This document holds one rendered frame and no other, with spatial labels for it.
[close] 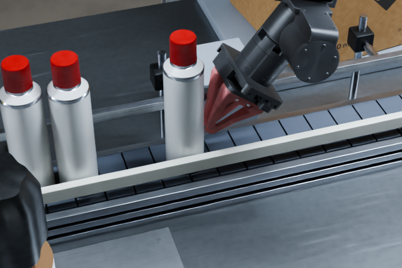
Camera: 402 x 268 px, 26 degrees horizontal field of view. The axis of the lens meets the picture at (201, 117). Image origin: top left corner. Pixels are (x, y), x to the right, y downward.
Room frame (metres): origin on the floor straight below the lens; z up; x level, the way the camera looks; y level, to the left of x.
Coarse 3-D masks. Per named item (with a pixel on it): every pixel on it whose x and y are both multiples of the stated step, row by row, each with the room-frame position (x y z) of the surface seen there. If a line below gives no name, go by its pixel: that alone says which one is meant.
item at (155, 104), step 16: (352, 64) 0.98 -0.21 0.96; (368, 64) 0.98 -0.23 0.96; (384, 64) 0.99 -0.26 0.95; (288, 80) 0.95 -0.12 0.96; (96, 112) 0.87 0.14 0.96; (112, 112) 0.87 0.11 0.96; (128, 112) 0.88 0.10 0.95; (144, 112) 0.89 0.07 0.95; (0, 128) 0.84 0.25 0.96; (48, 128) 0.85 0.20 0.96
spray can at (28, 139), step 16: (16, 64) 0.81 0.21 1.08; (16, 80) 0.80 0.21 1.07; (32, 80) 0.82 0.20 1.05; (0, 96) 0.80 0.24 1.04; (16, 96) 0.80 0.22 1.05; (32, 96) 0.80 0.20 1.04; (16, 112) 0.79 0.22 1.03; (32, 112) 0.79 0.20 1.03; (16, 128) 0.79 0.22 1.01; (32, 128) 0.79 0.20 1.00; (16, 144) 0.79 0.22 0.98; (32, 144) 0.79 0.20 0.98; (48, 144) 0.81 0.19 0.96; (32, 160) 0.79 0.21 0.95; (48, 160) 0.80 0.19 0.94; (48, 176) 0.80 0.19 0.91
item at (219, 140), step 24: (288, 120) 0.95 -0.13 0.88; (312, 120) 0.95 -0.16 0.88; (336, 120) 0.95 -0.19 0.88; (216, 144) 0.90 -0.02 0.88; (240, 144) 0.90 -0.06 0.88; (336, 144) 0.90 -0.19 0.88; (360, 144) 0.90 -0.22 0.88; (120, 168) 0.85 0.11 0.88; (216, 168) 0.86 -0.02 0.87; (240, 168) 0.85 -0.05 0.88; (120, 192) 0.81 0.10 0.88; (144, 192) 0.81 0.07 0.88
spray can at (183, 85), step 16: (176, 32) 0.87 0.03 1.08; (192, 32) 0.87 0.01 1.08; (176, 48) 0.85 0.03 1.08; (192, 48) 0.85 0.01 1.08; (176, 64) 0.85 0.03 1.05; (192, 64) 0.85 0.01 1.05; (176, 80) 0.84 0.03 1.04; (192, 80) 0.84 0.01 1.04; (176, 96) 0.84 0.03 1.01; (192, 96) 0.84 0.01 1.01; (176, 112) 0.84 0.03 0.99; (192, 112) 0.84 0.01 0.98; (176, 128) 0.84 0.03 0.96; (192, 128) 0.84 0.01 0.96; (176, 144) 0.84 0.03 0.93; (192, 144) 0.84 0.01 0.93
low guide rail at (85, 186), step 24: (360, 120) 0.91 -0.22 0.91; (384, 120) 0.91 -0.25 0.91; (264, 144) 0.86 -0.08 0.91; (288, 144) 0.87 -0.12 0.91; (312, 144) 0.88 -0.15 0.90; (144, 168) 0.81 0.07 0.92; (168, 168) 0.82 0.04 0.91; (192, 168) 0.83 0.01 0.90; (48, 192) 0.77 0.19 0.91; (72, 192) 0.78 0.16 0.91; (96, 192) 0.79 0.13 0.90
